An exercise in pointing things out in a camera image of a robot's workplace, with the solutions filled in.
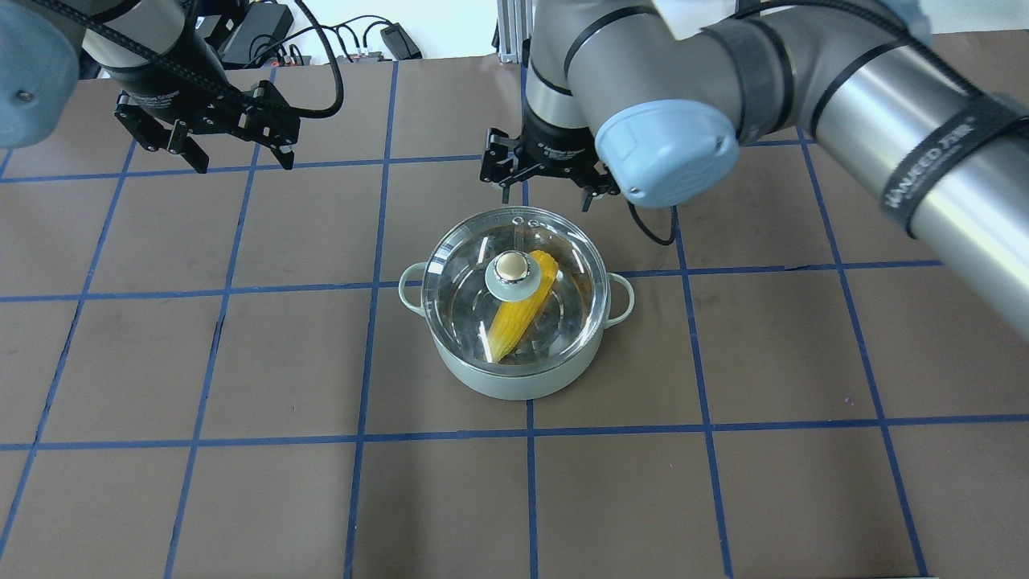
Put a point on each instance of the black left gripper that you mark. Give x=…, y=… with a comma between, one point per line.
x=165, y=90

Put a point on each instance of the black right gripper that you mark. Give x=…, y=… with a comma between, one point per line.
x=556, y=138

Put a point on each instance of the glass pot lid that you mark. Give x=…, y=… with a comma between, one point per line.
x=514, y=281

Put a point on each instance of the yellow corn cob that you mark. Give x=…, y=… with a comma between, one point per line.
x=531, y=276

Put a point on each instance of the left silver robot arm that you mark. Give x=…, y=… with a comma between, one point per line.
x=42, y=42

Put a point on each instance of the pale green steel pot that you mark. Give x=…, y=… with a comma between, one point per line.
x=514, y=378

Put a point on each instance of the black power adapter brick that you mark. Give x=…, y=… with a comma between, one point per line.
x=264, y=23

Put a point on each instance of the small black power adapter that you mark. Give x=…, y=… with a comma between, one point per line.
x=398, y=42

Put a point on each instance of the aluminium frame post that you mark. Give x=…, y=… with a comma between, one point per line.
x=515, y=20

